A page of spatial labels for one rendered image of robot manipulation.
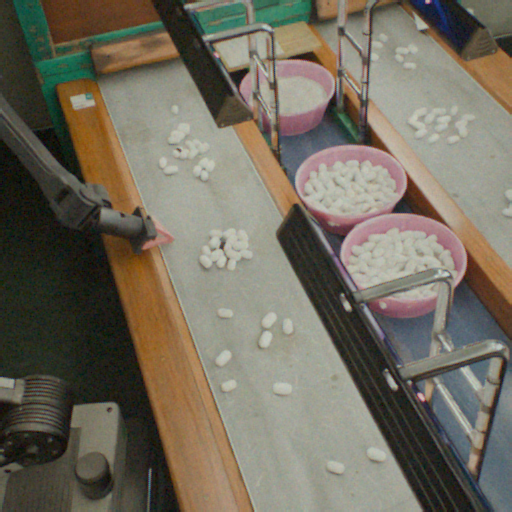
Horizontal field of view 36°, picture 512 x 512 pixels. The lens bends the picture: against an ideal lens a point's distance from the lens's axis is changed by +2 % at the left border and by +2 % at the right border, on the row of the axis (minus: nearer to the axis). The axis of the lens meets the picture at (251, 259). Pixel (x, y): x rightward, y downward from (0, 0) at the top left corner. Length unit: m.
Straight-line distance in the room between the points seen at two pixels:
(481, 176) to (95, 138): 1.00
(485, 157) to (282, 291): 0.66
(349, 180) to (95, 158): 0.66
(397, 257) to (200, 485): 0.68
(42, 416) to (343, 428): 0.56
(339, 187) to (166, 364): 0.67
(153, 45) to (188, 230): 0.70
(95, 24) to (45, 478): 1.24
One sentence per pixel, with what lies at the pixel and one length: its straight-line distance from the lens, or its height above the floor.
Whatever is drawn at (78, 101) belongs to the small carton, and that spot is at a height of 0.78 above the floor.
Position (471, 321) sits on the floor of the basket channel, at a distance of 1.75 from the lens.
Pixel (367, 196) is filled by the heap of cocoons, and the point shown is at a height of 0.74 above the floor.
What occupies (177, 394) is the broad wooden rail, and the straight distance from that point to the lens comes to 1.53.
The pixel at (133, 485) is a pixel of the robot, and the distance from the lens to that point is 1.94.
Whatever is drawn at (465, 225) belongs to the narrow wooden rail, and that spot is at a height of 0.76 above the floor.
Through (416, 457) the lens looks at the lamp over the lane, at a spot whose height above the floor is 1.08.
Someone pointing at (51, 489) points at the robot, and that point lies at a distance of 1.82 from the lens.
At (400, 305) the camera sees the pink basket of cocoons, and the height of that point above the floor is 0.74.
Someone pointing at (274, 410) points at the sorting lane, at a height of 0.74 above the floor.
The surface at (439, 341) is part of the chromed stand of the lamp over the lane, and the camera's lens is 1.34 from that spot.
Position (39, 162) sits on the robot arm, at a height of 1.00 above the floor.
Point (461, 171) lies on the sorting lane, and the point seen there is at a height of 0.74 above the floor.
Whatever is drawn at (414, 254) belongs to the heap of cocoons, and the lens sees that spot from 1.78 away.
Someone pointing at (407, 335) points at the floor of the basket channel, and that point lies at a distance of 1.71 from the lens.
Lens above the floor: 2.00
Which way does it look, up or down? 45 degrees down
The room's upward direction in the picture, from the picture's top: 6 degrees counter-clockwise
